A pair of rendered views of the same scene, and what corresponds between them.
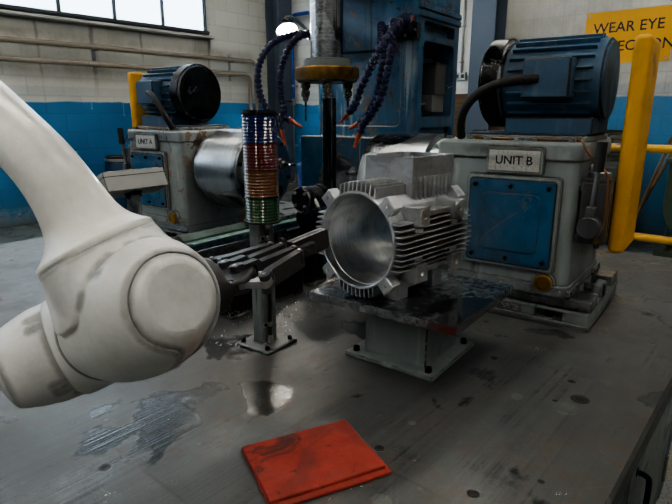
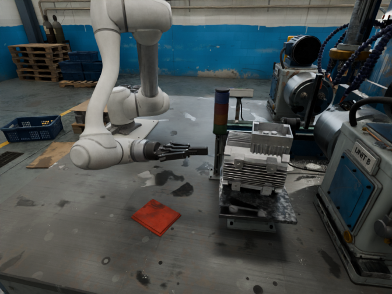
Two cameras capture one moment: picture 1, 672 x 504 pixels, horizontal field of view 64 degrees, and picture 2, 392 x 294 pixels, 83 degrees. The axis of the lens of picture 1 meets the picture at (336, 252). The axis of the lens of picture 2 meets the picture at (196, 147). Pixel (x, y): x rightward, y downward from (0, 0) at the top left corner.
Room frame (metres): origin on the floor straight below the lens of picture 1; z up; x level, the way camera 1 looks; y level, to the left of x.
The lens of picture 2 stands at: (0.41, -0.57, 1.45)
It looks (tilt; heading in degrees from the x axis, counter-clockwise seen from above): 30 degrees down; 60
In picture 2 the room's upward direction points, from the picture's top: straight up
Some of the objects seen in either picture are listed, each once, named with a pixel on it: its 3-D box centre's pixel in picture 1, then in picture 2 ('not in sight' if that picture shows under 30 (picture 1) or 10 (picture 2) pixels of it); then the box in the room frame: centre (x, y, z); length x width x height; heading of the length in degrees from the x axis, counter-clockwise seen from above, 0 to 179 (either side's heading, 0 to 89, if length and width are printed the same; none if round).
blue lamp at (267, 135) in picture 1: (259, 128); (221, 96); (0.92, 0.13, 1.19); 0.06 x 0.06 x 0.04
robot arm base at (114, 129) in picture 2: not in sight; (121, 125); (0.64, 0.86, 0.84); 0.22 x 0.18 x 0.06; 39
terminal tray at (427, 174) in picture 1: (409, 174); (269, 138); (0.94, -0.13, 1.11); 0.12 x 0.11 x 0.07; 136
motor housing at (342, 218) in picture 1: (393, 231); (254, 160); (0.91, -0.10, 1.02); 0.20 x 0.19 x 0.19; 136
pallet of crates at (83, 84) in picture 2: not in sight; (86, 68); (0.91, 5.99, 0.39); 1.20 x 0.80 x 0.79; 147
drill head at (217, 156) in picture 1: (232, 168); (304, 91); (1.75, 0.33, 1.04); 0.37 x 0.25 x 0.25; 54
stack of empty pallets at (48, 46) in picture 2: not in sight; (44, 62); (-0.03, 7.31, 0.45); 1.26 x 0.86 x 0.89; 139
